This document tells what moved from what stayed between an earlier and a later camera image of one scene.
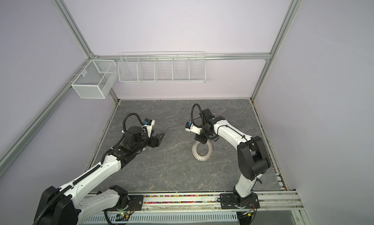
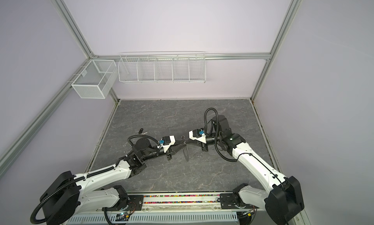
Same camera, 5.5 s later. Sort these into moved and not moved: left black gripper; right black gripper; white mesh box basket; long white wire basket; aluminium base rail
Moved: left black gripper; right black gripper
Not moved: aluminium base rail; long white wire basket; white mesh box basket
